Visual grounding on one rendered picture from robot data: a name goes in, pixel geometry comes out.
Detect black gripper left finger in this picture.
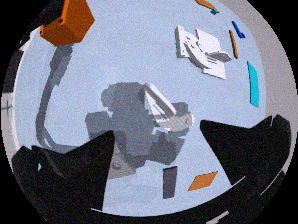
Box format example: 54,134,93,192
31,131,116,210

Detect small teal cylinder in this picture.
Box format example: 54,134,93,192
210,8,218,15

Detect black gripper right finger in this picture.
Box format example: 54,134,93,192
200,115,273,186

